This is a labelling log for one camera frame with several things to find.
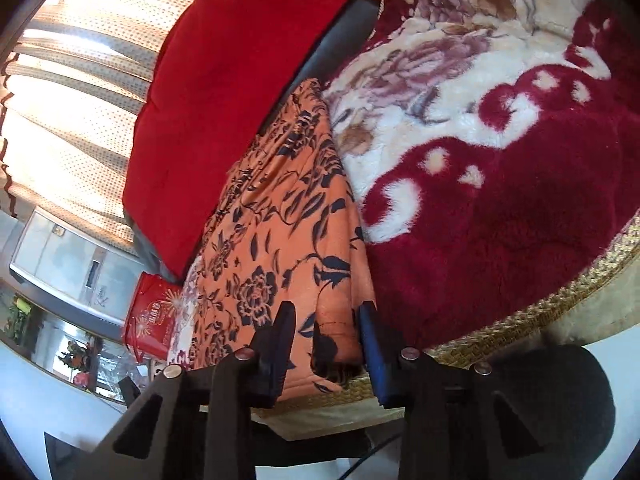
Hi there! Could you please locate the red fleece cushion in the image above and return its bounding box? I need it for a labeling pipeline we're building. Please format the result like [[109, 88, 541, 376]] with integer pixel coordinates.
[[122, 0, 381, 281]]

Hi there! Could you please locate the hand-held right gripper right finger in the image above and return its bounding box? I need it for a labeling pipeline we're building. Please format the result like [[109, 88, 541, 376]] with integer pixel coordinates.
[[357, 301, 566, 480]]

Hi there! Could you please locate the yellow green plant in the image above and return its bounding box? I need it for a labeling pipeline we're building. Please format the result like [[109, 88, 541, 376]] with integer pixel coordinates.
[[4, 296, 32, 346]]

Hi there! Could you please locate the small black box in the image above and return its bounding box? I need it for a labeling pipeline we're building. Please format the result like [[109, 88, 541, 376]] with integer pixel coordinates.
[[117, 377, 143, 405]]

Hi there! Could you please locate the black cable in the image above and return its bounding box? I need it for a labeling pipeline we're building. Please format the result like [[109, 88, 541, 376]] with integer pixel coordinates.
[[340, 430, 401, 480]]

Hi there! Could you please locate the red gift box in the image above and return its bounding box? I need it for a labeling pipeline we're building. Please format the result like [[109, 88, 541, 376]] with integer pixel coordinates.
[[121, 271, 186, 363]]

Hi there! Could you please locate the cream dotted curtain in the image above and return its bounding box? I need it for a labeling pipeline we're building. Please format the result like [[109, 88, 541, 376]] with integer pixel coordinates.
[[0, 0, 231, 256]]

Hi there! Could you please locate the white cabinet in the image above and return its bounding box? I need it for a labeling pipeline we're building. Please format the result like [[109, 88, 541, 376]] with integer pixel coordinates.
[[9, 205, 138, 326]]

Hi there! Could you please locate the orange floral garment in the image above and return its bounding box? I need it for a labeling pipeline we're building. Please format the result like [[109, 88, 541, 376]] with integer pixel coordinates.
[[182, 78, 378, 396]]

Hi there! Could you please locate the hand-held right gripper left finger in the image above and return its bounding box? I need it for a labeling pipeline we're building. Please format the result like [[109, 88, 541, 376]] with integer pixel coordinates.
[[74, 301, 297, 480]]

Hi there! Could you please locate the artificial flower bunch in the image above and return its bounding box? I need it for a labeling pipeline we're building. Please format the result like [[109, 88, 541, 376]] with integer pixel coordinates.
[[57, 337, 101, 391]]

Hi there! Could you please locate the red cream floral plush blanket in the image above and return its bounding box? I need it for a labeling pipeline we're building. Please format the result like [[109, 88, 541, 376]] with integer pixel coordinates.
[[320, 0, 640, 351]]

